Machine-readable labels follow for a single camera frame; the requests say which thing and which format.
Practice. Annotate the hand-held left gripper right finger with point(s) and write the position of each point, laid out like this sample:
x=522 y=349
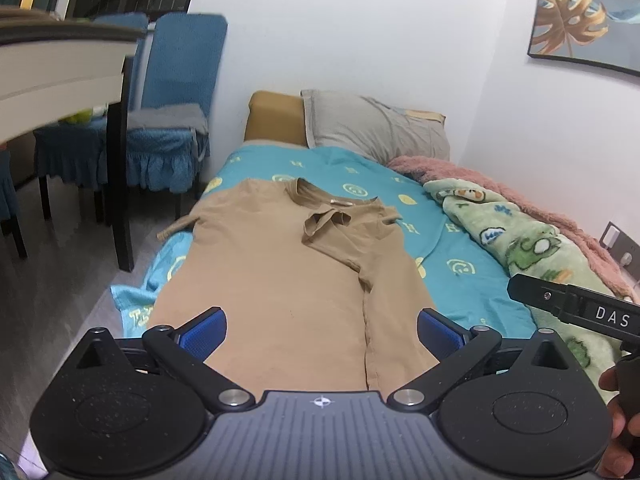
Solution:
x=442 y=334

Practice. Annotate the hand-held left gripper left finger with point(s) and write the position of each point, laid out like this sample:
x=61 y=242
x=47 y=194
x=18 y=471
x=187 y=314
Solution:
x=202 y=334

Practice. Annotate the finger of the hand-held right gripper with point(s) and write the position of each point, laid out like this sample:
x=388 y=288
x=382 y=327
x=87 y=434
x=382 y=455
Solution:
x=535 y=292

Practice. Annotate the tan shirt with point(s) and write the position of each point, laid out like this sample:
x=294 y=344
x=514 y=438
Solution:
x=280 y=285

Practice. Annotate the person's right hand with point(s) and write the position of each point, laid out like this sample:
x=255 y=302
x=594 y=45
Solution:
x=611 y=385

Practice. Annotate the green cartoon print blanket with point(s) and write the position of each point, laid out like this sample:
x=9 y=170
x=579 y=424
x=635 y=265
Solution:
x=530 y=245

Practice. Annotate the pink fluffy blanket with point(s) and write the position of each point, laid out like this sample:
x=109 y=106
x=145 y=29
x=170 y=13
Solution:
x=550 y=205

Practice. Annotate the teal smiley print bed sheet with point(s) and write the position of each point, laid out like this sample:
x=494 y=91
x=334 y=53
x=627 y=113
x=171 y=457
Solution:
x=450 y=240

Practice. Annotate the yellow pillow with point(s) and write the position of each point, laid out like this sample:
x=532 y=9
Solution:
x=425 y=116

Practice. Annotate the grey pillow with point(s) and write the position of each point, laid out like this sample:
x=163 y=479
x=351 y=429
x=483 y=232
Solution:
x=375 y=127

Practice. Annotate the grey cloth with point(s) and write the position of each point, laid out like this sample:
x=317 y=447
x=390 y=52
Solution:
x=165 y=117

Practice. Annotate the mustard yellow headboard cushion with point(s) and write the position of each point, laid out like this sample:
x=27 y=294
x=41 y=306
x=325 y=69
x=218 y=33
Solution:
x=275 y=120

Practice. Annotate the blue covered chair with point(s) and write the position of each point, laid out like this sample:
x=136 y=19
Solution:
x=180 y=60
x=7 y=195
x=70 y=150

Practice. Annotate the yellow-green toy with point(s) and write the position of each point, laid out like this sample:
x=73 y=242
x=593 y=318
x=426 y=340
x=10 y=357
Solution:
x=82 y=116

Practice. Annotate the white table with dark top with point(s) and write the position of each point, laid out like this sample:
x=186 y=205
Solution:
x=60 y=75

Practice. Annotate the wall socket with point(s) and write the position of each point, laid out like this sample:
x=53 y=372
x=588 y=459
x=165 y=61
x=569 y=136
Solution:
x=622 y=250

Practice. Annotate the gold leaf wall painting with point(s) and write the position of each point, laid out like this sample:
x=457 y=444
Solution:
x=575 y=15

